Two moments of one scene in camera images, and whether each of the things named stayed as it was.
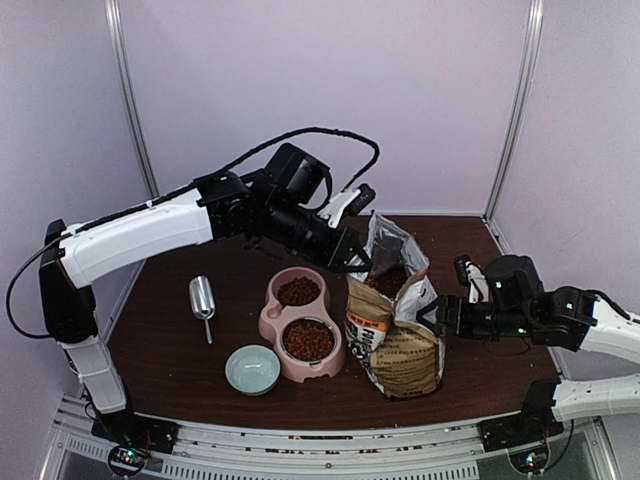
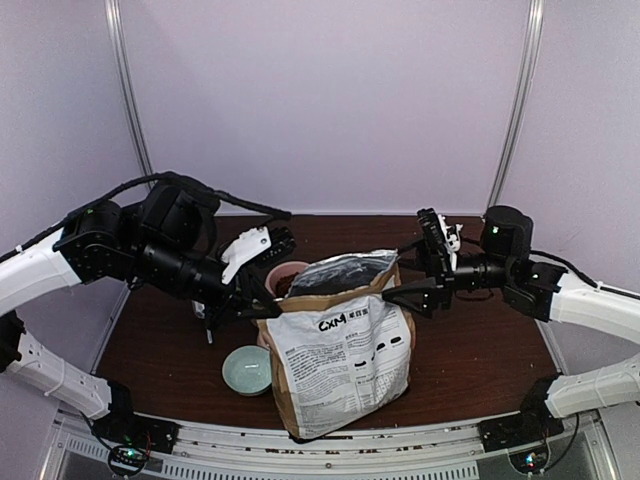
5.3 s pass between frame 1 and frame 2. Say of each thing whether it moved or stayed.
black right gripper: moved
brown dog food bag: moved
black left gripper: moved
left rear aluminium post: stayed
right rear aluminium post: stayed
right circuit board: stayed
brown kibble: moved
